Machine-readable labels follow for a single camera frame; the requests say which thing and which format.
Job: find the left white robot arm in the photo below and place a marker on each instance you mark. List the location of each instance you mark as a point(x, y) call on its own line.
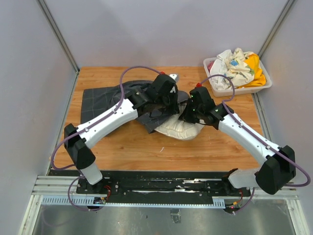
point(81, 139)

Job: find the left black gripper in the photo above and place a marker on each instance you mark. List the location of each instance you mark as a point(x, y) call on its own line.
point(175, 107)

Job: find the dark grey checked pillowcase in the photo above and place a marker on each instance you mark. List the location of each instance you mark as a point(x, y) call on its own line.
point(95, 101)

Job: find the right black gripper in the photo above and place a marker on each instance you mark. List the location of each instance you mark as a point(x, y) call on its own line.
point(185, 115)

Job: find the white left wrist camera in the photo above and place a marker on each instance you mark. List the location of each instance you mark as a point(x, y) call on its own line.
point(175, 77)

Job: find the crumpled patterned white cloth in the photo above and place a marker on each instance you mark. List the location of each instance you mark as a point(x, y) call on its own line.
point(232, 64)

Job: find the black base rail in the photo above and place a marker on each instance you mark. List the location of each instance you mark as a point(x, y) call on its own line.
point(162, 187)

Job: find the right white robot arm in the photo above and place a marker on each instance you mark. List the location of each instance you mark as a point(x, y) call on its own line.
point(276, 168)

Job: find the cream pillow with bear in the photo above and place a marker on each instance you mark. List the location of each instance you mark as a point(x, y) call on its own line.
point(178, 129)

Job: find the yellow cloth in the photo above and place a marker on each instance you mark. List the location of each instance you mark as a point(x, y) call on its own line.
point(259, 79)

